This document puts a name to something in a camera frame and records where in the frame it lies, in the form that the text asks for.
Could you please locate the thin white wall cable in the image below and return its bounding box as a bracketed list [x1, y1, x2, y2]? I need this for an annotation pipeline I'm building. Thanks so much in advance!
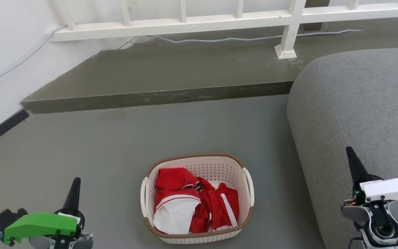
[0, 26, 363, 97]

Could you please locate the black skirting board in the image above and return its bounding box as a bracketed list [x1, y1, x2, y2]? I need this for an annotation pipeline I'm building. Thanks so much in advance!
[0, 109, 30, 153]

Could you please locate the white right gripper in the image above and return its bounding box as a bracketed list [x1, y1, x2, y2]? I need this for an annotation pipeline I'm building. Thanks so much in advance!
[341, 146, 398, 249]

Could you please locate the grey fabric sofa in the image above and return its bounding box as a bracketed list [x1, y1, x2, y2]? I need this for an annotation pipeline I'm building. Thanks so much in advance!
[286, 47, 398, 249]

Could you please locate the red sports garment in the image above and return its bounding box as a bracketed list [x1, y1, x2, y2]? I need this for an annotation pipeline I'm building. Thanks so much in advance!
[155, 168, 240, 234]

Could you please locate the white garment with red trim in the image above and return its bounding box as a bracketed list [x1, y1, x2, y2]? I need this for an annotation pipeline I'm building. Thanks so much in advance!
[153, 190, 201, 235]

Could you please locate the grey concrete raised step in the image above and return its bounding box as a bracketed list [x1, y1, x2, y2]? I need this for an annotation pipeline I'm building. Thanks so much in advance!
[20, 17, 398, 114]

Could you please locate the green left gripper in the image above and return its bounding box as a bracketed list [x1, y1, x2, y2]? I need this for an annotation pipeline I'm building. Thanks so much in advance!
[4, 177, 94, 249]

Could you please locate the cream perforated plastic laundry basket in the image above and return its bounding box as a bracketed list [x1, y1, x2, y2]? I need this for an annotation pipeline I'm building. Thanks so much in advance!
[140, 153, 255, 245]

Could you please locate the white metal railing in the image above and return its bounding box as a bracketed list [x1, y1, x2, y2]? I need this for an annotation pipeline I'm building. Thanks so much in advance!
[49, 0, 398, 59]

